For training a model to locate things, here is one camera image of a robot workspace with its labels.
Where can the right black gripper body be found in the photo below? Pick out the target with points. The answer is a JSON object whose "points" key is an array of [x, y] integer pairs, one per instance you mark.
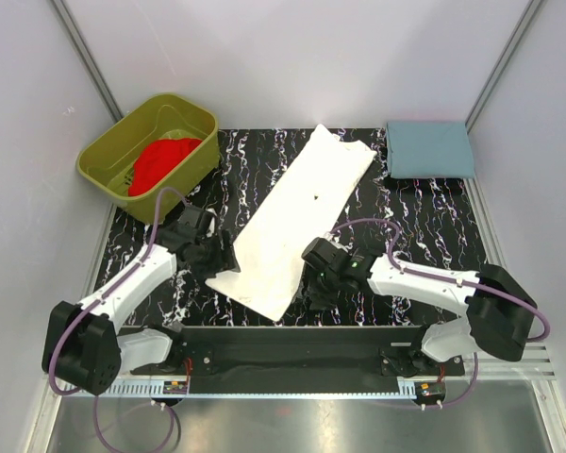
{"points": [[322, 289]]}

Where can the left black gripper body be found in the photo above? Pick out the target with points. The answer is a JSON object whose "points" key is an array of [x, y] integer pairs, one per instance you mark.
{"points": [[209, 257]]}

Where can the white printed t shirt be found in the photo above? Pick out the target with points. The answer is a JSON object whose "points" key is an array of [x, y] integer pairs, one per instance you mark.
{"points": [[305, 203]]}

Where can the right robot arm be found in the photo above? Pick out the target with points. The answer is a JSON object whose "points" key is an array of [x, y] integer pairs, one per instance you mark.
{"points": [[493, 313]]}

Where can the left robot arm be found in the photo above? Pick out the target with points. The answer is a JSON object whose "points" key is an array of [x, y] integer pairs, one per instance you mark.
{"points": [[85, 349]]}

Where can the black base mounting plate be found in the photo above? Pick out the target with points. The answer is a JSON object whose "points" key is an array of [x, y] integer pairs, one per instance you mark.
{"points": [[385, 351]]}

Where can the red t shirt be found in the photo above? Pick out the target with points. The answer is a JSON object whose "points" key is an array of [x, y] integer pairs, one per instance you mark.
{"points": [[157, 160]]}

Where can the black marble pattern mat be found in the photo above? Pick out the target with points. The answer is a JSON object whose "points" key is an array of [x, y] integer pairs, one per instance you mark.
{"points": [[435, 215]]}

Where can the olive green plastic basket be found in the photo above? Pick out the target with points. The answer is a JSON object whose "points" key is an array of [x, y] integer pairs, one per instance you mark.
{"points": [[110, 163]]}

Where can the folded blue t shirt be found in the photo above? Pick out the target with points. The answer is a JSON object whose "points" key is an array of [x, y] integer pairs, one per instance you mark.
{"points": [[423, 150]]}

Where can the slotted grey cable duct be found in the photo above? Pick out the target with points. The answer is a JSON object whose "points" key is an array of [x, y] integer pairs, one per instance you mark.
{"points": [[385, 388]]}

